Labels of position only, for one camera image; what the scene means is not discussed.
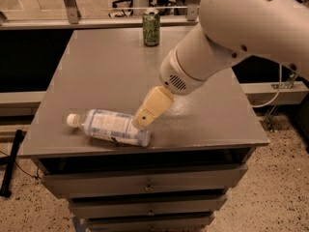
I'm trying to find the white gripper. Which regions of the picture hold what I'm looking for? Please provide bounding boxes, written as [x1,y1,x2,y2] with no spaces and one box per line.
[132,48,214,130]

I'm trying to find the clear blue-label plastic bottle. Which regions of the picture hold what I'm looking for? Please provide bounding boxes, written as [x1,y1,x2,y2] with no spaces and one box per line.
[67,109,151,147]

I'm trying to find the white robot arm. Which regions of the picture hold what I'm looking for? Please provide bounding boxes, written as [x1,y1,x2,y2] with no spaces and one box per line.
[132,0,309,130]

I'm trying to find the grey drawer cabinet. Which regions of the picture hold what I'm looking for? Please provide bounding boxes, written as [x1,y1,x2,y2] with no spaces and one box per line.
[18,25,270,232]

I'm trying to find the green soda can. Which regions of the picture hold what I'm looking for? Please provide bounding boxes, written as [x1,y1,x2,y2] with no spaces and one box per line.
[142,9,160,46]

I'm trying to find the top grey drawer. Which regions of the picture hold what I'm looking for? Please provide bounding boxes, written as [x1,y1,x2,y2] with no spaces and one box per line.
[42,163,248,199]

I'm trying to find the grey drawer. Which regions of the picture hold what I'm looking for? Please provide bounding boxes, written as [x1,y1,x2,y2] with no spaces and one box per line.
[42,163,248,199]
[87,213,214,232]
[70,195,227,218]

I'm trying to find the black office chair base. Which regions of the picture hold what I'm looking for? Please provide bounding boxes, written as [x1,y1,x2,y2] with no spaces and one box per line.
[108,0,133,18]

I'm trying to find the grey metal railing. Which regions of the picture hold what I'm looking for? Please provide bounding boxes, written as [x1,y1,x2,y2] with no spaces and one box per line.
[0,0,309,31]

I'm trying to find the middle grey drawer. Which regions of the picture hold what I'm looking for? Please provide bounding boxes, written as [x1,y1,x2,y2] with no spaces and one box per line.
[70,195,227,218]

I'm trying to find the bottom grey drawer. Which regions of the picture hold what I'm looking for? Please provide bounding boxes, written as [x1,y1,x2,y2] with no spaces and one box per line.
[87,213,214,232]

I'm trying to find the black floor stand leg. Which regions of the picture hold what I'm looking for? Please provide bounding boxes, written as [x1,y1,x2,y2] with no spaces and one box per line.
[0,130,24,198]

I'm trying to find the white cable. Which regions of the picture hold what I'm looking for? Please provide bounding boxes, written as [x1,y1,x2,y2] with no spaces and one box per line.
[250,63,284,109]

